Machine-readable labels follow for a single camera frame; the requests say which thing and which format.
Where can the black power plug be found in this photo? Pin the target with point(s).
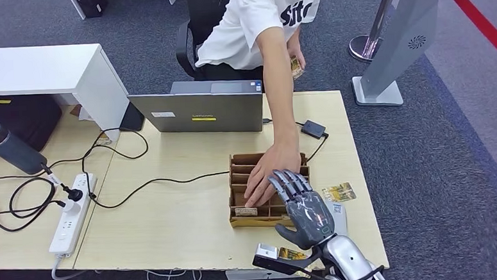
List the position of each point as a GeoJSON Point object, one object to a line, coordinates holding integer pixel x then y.
{"type": "Point", "coordinates": [75, 194]}

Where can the gold printed ID card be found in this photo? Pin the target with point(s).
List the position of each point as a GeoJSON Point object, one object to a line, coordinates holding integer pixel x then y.
{"type": "Point", "coordinates": [297, 70]}

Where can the person's left hand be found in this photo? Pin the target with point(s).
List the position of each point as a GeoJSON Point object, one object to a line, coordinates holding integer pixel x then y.
{"type": "Point", "coordinates": [296, 53]}

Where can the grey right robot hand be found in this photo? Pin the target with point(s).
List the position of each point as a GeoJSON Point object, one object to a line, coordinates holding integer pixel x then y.
{"type": "Point", "coordinates": [308, 216]}

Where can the person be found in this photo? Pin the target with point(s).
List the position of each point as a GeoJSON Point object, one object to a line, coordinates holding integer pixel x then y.
{"type": "Point", "coordinates": [242, 29]}

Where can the beige room key card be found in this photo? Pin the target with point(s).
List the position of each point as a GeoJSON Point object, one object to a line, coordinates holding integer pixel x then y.
{"type": "Point", "coordinates": [246, 212]}

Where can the white card reader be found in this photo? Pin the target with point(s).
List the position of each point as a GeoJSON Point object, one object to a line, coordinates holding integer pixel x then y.
{"type": "Point", "coordinates": [339, 213]}

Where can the small printed label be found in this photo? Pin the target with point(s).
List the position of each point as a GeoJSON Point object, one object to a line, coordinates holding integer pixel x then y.
{"type": "Point", "coordinates": [103, 140]}

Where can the black office chair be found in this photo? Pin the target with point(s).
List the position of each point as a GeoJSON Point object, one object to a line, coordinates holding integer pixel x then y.
{"type": "Point", "coordinates": [207, 9]}

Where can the grey laptop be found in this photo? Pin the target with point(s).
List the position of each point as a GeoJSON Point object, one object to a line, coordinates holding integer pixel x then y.
{"type": "Point", "coordinates": [196, 114]}

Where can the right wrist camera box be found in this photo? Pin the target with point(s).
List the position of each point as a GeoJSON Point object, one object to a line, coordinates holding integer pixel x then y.
{"type": "Point", "coordinates": [276, 263]}

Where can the grey kiosk stand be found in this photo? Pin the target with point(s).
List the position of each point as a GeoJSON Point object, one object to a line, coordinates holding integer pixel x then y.
{"type": "Point", "coordinates": [405, 41]}

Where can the black computer tower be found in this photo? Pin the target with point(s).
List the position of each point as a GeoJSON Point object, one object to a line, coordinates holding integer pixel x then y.
{"type": "Point", "coordinates": [91, 2]}

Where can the person's right forearm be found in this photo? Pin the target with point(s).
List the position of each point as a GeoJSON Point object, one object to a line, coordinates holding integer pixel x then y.
{"type": "Point", "coordinates": [281, 103]}

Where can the black adapter box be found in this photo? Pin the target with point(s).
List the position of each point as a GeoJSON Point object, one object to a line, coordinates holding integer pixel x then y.
{"type": "Point", "coordinates": [314, 128]}

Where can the person's right hand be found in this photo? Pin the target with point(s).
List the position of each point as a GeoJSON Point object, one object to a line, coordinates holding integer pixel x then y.
{"type": "Point", "coordinates": [275, 161]}

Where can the white power strip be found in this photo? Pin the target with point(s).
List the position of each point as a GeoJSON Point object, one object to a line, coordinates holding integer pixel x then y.
{"type": "Point", "coordinates": [72, 229]}

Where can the black bag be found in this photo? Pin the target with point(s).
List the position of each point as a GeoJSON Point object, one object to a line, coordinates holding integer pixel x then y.
{"type": "Point", "coordinates": [17, 119]}

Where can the white power plug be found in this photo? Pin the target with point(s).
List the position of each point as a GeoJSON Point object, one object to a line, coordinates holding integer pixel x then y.
{"type": "Point", "coordinates": [71, 207]}

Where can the chrome stanchion post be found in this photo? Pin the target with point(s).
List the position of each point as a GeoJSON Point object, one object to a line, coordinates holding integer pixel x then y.
{"type": "Point", "coordinates": [367, 45]}

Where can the dark grey water bottle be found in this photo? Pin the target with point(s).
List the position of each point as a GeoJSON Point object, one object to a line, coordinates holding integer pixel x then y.
{"type": "Point", "coordinates": [15, 149]}

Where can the light wooden desk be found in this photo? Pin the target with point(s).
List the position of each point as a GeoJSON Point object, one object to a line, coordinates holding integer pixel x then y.
{"type": "Point", "coordinates": [172, 228]}
{"type": "Point", "coordinates": [20, 248]}

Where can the brown wooden card organizer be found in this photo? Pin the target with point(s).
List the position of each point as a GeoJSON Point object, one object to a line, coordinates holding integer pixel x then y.
{"type": "Point", "coordinates": [248, 224]}

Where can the person's left forearm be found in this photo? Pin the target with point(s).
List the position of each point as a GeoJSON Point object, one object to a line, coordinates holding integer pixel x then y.
{"type": "Point", "coordinates": [294, 35]}

